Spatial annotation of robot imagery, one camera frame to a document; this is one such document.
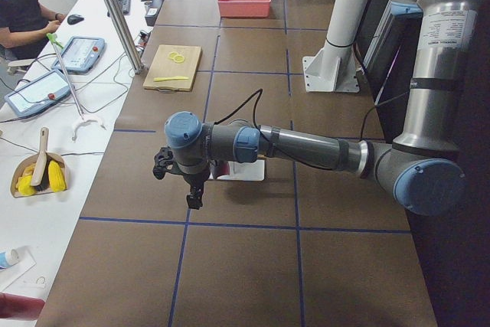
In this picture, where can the far teach pendant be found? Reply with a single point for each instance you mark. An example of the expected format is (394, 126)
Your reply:
(80, 54)

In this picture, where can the white mounting pillar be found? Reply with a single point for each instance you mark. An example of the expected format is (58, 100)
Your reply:
(332, 69)

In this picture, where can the beige hand brush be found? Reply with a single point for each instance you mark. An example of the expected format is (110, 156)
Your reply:
(39, 178)

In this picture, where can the dark red object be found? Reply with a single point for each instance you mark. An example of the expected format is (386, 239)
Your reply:
(20, 307)

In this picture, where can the seated person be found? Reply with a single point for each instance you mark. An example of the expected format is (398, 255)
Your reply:
(25, 25)

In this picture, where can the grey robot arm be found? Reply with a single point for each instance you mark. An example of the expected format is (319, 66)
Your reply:
(418, 168)

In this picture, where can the front lemon slice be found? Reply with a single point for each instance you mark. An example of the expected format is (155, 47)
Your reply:
(178, 58)

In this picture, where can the grey wiping cloth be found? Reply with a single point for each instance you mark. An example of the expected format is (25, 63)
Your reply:
(219, 168)

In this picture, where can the yellow cloth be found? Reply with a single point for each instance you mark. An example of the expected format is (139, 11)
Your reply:
(55, 177)

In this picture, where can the beige dustpan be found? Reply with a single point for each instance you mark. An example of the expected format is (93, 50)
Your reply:
(32, 159)

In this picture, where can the white metal tray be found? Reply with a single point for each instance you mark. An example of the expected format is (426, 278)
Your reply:
(246, 171)

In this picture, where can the near teach pendant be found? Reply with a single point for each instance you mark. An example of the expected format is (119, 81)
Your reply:
(38, 95)

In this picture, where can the teach pendant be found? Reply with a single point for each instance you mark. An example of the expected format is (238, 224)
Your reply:
(38, 95)
(80, 54)

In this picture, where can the yellow plastic knife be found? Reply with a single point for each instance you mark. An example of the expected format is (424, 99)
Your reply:
(163, 79)

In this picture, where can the bamboo cutting board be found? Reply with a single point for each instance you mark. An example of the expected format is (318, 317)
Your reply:
(162, 66)

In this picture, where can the rear lemon slice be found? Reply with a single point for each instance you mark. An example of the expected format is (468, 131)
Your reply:
(172, 54)

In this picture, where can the white blue tube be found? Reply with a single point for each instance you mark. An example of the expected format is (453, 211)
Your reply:
(8, 258)

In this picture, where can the lemon slice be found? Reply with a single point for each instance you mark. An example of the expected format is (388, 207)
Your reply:
(172, 54)
(178, 58)

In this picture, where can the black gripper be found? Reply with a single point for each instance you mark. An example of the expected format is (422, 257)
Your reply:
(194, 180)

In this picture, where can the aluminium frame post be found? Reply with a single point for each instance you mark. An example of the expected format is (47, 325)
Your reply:
(124, 35)

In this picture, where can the black computer mouse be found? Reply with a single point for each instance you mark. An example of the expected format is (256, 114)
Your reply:
(74, 19)

